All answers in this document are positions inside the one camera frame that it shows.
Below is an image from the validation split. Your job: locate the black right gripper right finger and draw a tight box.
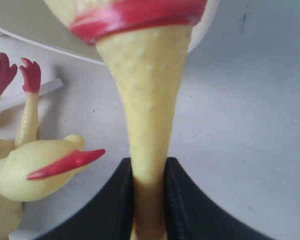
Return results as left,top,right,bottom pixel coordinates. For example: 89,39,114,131
164,157,272,240

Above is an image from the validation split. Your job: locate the whole yellow rubber chicken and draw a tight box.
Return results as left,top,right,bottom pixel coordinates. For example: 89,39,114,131
46,0,206,240
0,52,105,240

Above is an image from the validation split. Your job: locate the cream bin with O mark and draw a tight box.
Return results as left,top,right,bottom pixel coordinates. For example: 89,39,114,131
0,0,216,66

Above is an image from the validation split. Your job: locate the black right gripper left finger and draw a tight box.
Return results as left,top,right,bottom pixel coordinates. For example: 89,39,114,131
37,158,134,240

